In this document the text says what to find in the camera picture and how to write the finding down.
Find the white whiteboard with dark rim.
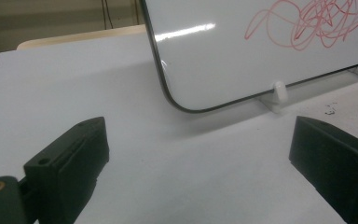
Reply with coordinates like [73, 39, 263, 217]
[139, 0, 358, 114]

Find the wooden table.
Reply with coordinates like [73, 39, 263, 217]
[16, 24, 147, 51]

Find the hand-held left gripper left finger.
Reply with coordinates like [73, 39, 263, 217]
[20, 117, 110, 224]

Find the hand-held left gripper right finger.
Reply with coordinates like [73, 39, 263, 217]
[288, 116, 358, 224]

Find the black hanging wall cable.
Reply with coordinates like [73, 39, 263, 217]
[101, 0, 115, 31]

